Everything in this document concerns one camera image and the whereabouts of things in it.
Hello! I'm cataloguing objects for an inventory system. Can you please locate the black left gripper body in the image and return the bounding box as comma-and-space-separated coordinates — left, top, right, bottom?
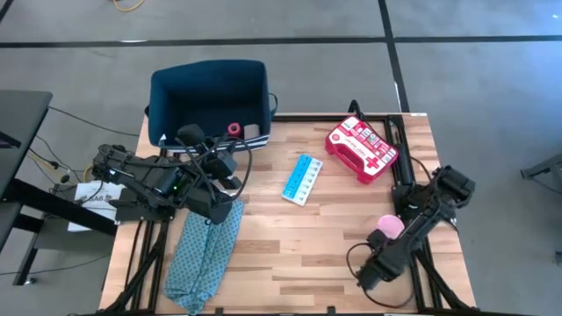
205, 150, 239, 179

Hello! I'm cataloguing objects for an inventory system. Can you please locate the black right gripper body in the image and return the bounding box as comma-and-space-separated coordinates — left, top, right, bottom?
367, 229, 388, 248

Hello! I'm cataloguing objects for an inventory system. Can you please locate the clear container with pink lid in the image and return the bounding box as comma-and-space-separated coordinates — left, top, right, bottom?
377, 213, 406, 241

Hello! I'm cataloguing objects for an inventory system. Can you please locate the blue white pill organizer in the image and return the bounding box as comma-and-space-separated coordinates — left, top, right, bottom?
281, 153, 324, 207

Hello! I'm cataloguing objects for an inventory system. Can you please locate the red first aid case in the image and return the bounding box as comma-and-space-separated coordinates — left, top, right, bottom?
324, 114, 400, 185

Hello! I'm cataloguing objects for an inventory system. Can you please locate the teal flower-patterned cloth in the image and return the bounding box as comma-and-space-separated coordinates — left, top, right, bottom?
162, 199, 246, 316

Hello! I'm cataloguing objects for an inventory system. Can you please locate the navy white striped fabric basket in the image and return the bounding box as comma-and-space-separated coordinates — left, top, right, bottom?
144, 59, 279, 154

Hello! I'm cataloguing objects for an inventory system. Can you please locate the white printed paper sheet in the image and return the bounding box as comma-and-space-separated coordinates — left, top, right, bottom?
68, 179, 126, 233

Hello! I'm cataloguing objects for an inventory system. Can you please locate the black desk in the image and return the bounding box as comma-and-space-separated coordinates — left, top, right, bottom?
0, 90, 119, 286

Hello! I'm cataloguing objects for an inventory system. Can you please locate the grey stand base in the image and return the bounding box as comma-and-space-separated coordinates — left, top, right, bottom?
520, 153, 562, 194

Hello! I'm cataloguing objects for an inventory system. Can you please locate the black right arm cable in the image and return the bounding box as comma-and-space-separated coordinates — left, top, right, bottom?
345, 240, 418, 309

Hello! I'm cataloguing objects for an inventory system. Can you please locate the black floor cable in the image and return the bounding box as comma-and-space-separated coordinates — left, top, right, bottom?
47, 104, 142, 138

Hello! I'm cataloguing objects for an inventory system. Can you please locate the yellow floor cable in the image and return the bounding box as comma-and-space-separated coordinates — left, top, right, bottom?
112, 0, 146, 13

